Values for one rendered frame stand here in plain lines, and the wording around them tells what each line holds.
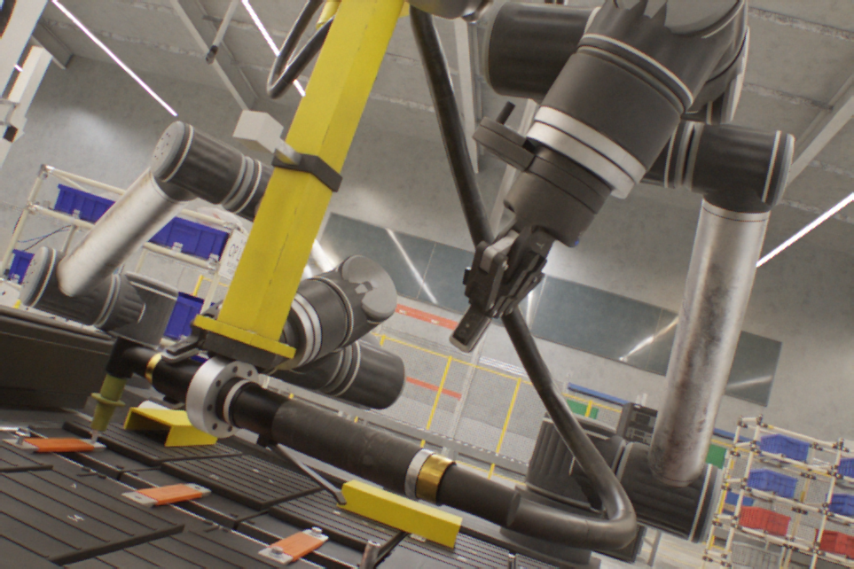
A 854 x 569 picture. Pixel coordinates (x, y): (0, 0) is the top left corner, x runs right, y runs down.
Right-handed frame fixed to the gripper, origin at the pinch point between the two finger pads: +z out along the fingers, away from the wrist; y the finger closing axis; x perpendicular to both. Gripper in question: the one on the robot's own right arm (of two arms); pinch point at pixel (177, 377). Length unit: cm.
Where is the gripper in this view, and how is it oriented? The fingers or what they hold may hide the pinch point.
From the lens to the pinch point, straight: 80.8
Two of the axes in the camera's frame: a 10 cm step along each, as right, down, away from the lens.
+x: -8.7, -2.1, 4.5
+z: -4.9, 2.2, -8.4
